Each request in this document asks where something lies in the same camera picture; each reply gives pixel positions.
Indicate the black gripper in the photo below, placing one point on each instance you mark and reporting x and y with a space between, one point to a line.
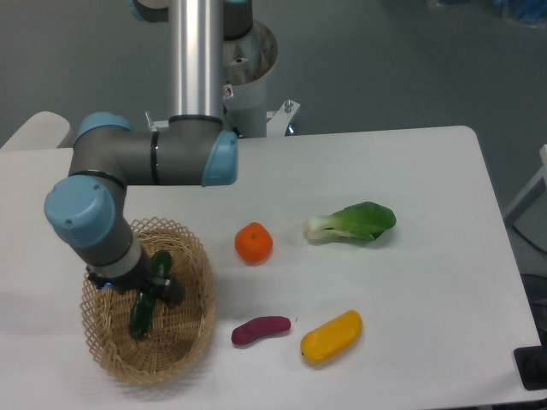
138 277

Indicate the dark green cucumber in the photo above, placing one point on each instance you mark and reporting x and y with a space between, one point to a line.
143 309

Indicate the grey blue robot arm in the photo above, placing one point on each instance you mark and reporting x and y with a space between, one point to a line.
86 208

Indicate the woven wicker basket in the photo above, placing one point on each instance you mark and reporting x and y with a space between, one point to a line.
177 337

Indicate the orange tangerine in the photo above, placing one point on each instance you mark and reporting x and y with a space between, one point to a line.
253 243

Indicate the purple sweet potato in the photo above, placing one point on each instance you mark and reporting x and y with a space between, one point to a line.
260 327

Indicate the yellow mango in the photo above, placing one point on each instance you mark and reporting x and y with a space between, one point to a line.
332 338

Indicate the white chair armrest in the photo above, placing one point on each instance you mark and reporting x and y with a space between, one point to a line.
44 130

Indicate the green bok choy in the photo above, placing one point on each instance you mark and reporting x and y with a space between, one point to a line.
365 221

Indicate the black device at edge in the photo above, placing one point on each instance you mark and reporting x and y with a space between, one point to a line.
531 364

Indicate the white furniture at right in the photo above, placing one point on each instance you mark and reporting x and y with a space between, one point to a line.
528 194

